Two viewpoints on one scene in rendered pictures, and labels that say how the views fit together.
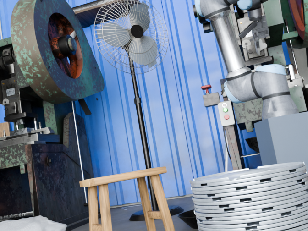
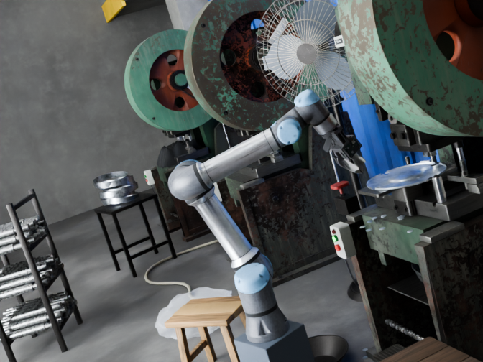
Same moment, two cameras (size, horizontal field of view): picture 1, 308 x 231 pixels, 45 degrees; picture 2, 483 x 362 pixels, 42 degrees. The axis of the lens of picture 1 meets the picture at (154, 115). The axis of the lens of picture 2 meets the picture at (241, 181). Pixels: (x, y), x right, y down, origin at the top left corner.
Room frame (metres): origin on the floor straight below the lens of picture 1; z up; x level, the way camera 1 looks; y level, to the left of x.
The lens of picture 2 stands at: (0.59, -2.27, 1.36)
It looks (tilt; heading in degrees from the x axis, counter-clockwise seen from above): 11 degrees down; 59
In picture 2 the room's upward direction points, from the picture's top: 17 degrees counter-clockwise
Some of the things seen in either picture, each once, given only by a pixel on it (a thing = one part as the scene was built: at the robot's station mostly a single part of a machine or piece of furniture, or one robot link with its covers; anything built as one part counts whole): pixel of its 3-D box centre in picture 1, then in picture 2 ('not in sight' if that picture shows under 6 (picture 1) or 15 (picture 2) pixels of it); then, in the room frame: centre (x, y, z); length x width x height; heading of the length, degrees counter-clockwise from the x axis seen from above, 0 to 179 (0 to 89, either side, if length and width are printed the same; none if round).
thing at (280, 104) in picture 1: (278, 106); (264, 318); (1.58, -0.53, 0.50); 0.15 x 0.15 x 0.10
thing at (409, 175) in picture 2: not in sight; (405, 175); (2.23, -0.69, 0.78); 0.29 x 0.29 x 0.01
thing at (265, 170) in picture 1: (244, 173); not in sight; (0.97, -0.21, 0.28); 0.29 x 0.29 x 0.01
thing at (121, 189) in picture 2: not in sight; (129, 218); (2.33, 2.40, 0.40); 0.45 x 0.40 x 0.79; 89
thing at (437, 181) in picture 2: (291, 72); (438, 187); (2.19, -0.86, 0.75); 0.03 x 0.03 x 0.10; 77
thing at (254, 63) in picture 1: (257, 66); (430, 144); (2.36, -0.72, 0.86); 0.20 x 0.16 x 0.05; 77
